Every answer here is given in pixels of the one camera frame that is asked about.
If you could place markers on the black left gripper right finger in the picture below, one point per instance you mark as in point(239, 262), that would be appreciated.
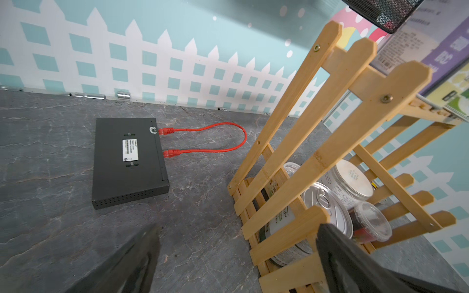
point(349, 270)

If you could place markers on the red-label clear plastic cup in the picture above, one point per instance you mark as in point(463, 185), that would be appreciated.
point(369, 224)

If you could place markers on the wooden two-tier shelf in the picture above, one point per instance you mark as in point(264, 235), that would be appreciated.
point(382, 132)

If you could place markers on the small silver pull-tab can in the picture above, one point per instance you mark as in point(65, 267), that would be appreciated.
point(320, 195)

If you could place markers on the purple-label tin can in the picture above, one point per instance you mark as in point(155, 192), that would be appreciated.
point(437, 35)

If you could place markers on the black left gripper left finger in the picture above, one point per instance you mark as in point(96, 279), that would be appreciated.
point(130, 269)

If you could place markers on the yellow seed jar white lid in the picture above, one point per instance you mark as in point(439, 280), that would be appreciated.
point(453, 94)

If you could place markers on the black mesh wall basket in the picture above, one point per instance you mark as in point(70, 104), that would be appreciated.
point(387, 15)

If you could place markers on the black network switch box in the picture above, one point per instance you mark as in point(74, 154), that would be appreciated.
point(128, 162)

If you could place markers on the white-label jar with lid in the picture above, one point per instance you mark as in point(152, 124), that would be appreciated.
point(349, 183)

